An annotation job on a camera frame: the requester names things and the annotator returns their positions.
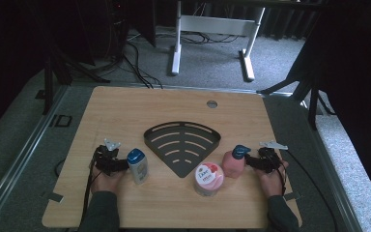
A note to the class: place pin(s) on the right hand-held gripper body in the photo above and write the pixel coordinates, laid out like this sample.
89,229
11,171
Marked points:
269,161

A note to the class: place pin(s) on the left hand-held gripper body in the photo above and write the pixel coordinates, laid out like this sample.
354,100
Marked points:
104,161

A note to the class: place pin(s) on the white bottle with blue cap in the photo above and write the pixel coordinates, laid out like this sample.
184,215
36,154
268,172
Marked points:
137,167

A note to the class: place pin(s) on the pink bottle with blue pump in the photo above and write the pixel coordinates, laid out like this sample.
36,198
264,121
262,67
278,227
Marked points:
233,164

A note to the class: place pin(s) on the pink jar with white lid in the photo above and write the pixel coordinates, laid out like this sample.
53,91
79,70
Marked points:
208,179

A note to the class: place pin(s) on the black corner shelf tray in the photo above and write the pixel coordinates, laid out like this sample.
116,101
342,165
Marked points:
182,151

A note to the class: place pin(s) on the person's left hand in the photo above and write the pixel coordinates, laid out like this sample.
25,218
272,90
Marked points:
106,183

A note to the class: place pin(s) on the person's right hand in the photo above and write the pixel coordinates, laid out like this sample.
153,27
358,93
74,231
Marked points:
273,183

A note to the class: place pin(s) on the grey tape piece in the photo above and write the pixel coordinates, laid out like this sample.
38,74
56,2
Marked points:
53,196
292,195

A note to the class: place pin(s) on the grey table grommet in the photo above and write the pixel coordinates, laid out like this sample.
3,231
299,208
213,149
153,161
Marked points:
212,104

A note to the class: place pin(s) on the black metal stand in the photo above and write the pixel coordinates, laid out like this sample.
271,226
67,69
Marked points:
312,106
49,83

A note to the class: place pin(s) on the dark computer tower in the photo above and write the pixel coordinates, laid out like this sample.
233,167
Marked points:
109,29

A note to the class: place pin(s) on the dark pleated curtain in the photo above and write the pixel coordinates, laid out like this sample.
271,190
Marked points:
286,22

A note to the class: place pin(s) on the metal floor rail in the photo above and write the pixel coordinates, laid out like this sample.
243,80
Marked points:
335,180
22,151

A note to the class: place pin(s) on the white desk frame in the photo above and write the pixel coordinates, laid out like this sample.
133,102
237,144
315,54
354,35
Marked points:
215,25

